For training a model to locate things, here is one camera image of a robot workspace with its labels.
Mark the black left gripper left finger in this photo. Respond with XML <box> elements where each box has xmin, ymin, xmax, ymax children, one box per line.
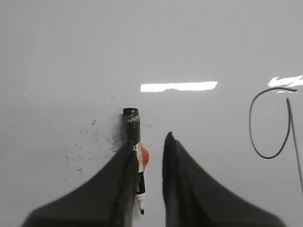
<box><xmin>23</xmin><ymin>141</ymin><xmax>138</xmax><ymax>227</ymax></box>

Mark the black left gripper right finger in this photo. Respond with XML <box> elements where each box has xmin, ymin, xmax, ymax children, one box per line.
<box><xmin>162</xmin><ymin>132</ymin><xmax>285</xmax><ymax>227</ymax></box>

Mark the red magnet taped to marker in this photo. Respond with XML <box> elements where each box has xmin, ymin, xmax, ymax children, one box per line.
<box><xmin>142</xmin><ymin>146</ymin><xmax>150</xmax><ymax>170</ymax></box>

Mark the black whiteboard marker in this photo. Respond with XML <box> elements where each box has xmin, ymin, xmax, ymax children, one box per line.
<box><xmin>123</xmin><ymin>108</ymin><xmax>146</xmax><ymax>215</ymax></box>

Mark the white whiteboard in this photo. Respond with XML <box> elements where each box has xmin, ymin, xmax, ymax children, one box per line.
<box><xmin>0</xmin><ymin>0</ymin><xmax>303</xmax><ymax>227</ymax></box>

